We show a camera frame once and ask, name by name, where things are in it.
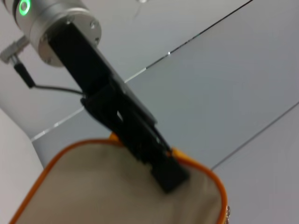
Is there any silver plug with thin cable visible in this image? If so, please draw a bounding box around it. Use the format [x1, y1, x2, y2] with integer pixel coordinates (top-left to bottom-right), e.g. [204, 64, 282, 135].
[0, 35, 85, 96]

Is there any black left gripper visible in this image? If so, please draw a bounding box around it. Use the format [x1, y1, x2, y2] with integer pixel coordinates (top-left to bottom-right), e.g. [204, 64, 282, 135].
[48, 22, 158, 129]

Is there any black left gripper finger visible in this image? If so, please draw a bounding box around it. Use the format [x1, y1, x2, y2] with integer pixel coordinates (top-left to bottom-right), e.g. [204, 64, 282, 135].
[150, 122, 175, 155]
[111, 116, 191, 195]

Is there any beige food bag orange trim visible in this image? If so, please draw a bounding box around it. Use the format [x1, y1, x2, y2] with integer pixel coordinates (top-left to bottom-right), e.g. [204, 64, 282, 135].
[8, 132, 232, 224]

